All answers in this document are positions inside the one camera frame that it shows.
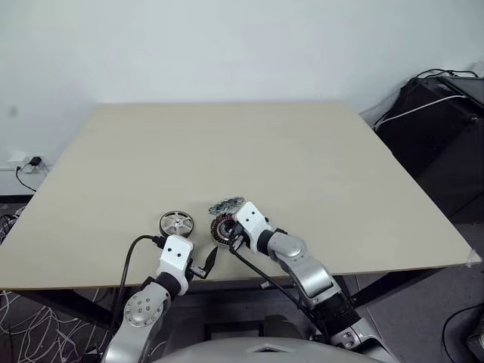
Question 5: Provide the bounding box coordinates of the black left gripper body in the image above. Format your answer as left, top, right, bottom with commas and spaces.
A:
187, 259, 206, 283

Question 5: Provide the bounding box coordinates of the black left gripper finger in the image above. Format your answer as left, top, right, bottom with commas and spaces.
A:
202, 245, 219, 279

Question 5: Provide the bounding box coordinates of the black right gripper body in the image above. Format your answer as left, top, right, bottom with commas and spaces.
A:
227, 222, 250, 252

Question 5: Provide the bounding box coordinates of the motor housing with copper windings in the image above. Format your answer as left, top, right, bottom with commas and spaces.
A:
209, 214, 239, 247

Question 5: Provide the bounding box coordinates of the silver spoked rotor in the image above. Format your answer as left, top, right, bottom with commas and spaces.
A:
157, 211, 196, 240

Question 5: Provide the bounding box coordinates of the silver robot torso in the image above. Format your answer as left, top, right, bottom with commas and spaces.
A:
150, 336, 383, 363

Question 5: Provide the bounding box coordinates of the large black case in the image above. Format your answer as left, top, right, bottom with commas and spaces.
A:
374, 75, 484, 228

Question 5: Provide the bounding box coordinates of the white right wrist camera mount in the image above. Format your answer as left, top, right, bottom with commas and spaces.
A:
234, 201, 275, 254

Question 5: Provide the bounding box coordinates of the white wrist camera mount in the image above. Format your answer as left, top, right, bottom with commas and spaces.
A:
158, 234, 194, 296
234, 201, 275, 254

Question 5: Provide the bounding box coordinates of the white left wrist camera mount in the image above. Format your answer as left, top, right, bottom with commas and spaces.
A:
158, 234, 194, 296

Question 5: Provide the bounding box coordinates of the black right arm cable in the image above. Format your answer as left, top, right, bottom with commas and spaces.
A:
228, 245, 330, 341

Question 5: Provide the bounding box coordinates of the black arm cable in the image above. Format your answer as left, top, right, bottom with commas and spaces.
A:
109, 234, 164, 341
228, 245, 330, 341

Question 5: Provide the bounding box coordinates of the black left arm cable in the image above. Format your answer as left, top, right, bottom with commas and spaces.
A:
109, 234, 164, 341

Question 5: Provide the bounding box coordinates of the black adapter cable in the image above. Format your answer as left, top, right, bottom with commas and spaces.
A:
14, 162, 39, 194

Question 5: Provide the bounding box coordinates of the white cable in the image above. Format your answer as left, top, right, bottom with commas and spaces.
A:
374, 94, 470, 132

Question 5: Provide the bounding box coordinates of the black floor cable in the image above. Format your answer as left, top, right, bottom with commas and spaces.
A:
442, 304, 484, 363

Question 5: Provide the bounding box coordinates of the thin black cable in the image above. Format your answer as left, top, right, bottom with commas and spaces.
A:
414, 67, 481, 81

